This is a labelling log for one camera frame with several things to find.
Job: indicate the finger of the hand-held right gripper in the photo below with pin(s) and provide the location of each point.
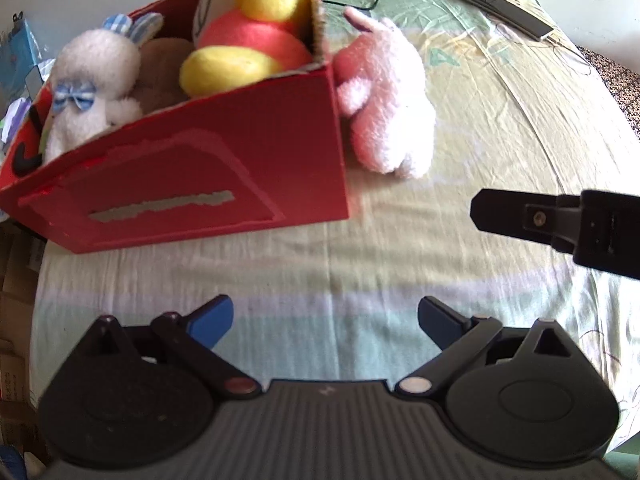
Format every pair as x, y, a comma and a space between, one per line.
505, 212

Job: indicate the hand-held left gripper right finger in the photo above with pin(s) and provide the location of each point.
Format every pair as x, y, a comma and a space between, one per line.
440, 321

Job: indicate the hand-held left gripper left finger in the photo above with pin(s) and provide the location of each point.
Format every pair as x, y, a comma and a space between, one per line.
212, 319

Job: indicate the red cardboard box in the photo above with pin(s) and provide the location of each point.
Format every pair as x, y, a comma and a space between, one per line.
200, 160

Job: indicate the light pink plush bunny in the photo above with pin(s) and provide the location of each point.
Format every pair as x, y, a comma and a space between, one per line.
390, 100

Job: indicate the brown plush toy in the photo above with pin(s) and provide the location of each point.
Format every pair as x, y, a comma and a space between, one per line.
160, 70

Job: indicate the white plush bunny blue bow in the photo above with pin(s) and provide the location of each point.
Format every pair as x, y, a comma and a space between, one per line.
95, 65

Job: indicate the green patterned bed sheet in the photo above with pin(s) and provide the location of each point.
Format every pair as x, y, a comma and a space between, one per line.
300, 270

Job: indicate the dark patterned blanket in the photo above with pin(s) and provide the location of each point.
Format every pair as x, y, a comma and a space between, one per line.
620, 90

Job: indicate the brown cardboard carton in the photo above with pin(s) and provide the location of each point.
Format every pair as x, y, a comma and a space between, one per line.
15, 310

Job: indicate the black smartphone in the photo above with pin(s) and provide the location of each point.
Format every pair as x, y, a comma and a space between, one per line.
505, 7

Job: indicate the purple tissue packet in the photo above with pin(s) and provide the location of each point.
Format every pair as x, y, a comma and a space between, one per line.
12, 120

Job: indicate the blue gift box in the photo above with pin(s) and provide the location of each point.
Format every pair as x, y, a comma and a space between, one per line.
20, 50

